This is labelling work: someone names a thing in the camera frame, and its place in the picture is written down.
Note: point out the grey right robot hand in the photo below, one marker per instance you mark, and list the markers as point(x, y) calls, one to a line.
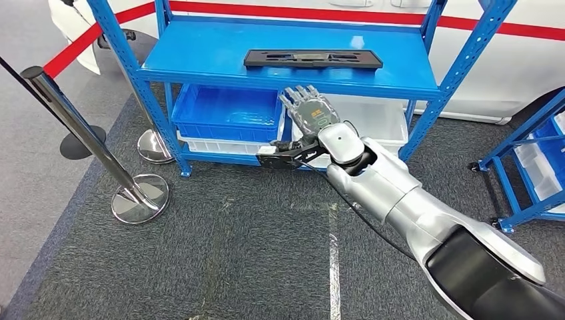
point(313, 112)

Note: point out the black plastic car part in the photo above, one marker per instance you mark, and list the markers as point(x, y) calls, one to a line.
point(309, 58)

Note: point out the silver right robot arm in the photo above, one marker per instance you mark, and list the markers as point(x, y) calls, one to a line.
point(397, 190)

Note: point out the blue metal shelf rack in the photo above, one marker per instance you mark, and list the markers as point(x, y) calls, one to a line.
point(220, 53)

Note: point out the red barrier belt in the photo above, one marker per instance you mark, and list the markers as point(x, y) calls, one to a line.
point(88, 42)
point(309, 13)

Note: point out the white plastic bin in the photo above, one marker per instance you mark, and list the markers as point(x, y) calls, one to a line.
point(212, 146)

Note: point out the clear floor tape mark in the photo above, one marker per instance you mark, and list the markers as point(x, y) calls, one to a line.
point(334, 265)

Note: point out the white car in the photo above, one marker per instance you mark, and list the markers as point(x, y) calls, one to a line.
point(485, 75)

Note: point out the blue wheeled rack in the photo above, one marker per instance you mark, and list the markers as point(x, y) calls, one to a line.
point(505, 192)

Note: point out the small clear plastic bin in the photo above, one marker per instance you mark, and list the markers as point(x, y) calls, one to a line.
point(538, 176)

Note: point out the small blue plastic bin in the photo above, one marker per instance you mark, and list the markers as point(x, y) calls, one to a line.
point(554, 150)

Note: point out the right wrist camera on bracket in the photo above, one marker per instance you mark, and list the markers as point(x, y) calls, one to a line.
point(282, 160)

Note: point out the chrome stanchion post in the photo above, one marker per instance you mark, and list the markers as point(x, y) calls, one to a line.
point(88, 141)
point(154, 148)

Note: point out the black stanchion post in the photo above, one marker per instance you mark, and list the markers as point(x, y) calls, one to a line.
point(77, 146)

